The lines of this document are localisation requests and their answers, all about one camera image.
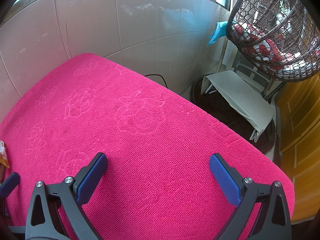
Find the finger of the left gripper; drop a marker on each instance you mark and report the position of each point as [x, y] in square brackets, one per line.
[9, 185]

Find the wicker hanging egg chair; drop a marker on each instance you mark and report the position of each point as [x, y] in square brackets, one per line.
[288, 23]

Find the orange snack packet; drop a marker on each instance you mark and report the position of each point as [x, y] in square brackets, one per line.
[3, 154]

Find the teal cloth on wall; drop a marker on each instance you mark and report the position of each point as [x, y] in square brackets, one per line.
[219, 32]

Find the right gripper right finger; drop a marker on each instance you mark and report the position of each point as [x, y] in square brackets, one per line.
[273, 219]

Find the red white chair cushion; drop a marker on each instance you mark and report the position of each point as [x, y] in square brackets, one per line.
[266, 53]

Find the yellow wooden door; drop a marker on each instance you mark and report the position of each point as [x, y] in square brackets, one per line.
[298, 116]

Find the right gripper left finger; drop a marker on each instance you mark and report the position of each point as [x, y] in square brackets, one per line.
[43, 219]

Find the pink rose-pattern table cloth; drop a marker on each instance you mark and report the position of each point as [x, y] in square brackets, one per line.
[158, 184]

